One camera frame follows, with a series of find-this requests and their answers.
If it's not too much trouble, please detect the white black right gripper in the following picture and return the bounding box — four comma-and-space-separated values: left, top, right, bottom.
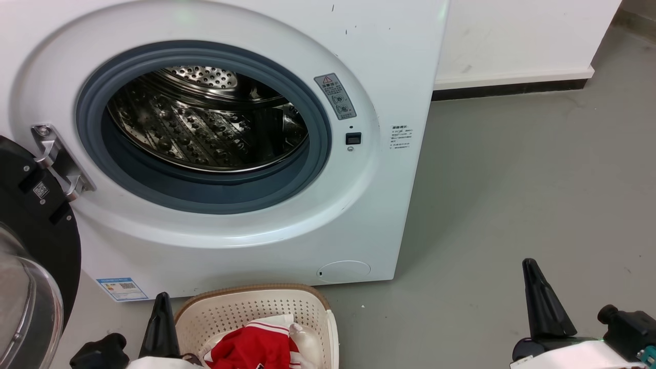
510, 258, 646, 369

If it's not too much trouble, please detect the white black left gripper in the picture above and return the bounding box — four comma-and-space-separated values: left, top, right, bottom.
126, 292, 203, 369

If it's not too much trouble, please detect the red and white garment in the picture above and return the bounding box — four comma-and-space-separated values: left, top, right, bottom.
197, 314, 318, 369

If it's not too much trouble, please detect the cream perforated laundry basket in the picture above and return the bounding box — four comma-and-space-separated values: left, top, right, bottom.
173, 283, 340, 369

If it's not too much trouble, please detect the black washer door with glass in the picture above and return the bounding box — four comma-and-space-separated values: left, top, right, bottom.
0, 135, 81, 369

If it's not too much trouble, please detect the stainless steel washing machine drum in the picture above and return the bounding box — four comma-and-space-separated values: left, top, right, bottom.
106, 66, 310, 173

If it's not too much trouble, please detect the blue energy label sticker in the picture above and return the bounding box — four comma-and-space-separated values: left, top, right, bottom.
96, 277, 149, 302

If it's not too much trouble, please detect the grey rubber door gasket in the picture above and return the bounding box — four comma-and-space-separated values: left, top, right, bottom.
75, 40, 333, 215

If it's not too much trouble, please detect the round white filter cover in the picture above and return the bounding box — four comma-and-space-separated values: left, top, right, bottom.
316, 260, 372, 283

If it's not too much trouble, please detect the silver metal door hinge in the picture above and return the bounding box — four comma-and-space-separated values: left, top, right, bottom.
31, 124, 96, 202

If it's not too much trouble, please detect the white front-load washing machine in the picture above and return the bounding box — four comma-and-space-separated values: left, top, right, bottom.
0, 0, 450, 300

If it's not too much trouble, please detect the small printed text label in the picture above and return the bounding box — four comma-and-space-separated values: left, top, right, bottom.
391, 125, 414, 150

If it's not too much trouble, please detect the grey warning sticker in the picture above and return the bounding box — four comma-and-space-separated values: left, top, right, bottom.
314, 73, 357, 121

